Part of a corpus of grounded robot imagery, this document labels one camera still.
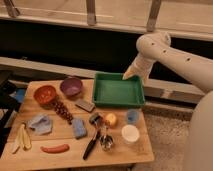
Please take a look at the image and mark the white round container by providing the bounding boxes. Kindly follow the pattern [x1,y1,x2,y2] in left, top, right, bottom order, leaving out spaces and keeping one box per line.
[121,125,140,144]

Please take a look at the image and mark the black chair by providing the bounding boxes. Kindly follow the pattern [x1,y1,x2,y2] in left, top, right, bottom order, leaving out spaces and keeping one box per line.
[0,70,21,156]

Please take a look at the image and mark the crumpled blue cloth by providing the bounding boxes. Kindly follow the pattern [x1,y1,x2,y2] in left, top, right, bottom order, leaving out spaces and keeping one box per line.
[27,114,52,135]

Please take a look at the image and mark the red sausage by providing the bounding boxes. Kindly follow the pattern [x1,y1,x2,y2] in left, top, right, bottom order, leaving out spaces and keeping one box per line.
[41,144,69,154]

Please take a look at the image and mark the blue object on chair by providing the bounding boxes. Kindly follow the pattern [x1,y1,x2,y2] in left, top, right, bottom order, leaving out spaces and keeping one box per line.
[11,88,26,103]

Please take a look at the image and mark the yellow apple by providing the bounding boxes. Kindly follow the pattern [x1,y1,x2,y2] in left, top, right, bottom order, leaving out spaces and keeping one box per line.
[105,113,117,127]

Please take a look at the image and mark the bunch of red grapes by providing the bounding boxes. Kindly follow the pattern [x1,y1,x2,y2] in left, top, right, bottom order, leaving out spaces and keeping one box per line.
[52,100,73,124]

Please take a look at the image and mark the orange bowl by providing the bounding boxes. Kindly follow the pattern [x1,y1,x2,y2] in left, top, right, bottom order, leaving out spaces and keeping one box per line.
[34,85,56,105]

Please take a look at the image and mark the blue sponge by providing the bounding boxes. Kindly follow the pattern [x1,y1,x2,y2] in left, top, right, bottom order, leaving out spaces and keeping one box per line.
[72,118,87,139]

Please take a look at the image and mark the grey rectangular block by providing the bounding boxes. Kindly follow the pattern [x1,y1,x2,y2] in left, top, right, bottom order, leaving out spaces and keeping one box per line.
[75,99,95,112]

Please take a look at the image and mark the green plastic tray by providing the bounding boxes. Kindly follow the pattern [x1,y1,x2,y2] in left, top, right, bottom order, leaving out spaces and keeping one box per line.
[92,73,145,108]

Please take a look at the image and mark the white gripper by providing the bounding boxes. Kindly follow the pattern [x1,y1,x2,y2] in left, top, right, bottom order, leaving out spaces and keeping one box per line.
[122,53,155,84]

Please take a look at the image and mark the wooden table board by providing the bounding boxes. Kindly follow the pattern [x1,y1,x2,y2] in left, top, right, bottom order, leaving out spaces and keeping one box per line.
[0,81,154,171]

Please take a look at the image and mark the blue plastic cup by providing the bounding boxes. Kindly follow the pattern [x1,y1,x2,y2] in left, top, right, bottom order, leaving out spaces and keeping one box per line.
[126,109,139,125]

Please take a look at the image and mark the purple bowl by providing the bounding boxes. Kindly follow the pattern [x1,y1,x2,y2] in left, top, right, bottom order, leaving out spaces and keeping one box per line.
[60,77,83,97]

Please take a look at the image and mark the black handled kitchen brush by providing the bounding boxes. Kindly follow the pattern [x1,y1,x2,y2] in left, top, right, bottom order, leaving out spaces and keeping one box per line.
[83,113,103,160]

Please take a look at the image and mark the metal measuring spoon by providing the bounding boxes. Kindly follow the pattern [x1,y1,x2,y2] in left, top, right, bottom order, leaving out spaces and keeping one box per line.
[100,126,114,151]

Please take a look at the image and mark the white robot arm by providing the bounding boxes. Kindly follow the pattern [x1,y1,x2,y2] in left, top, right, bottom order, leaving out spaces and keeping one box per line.
[123,32,213,171]

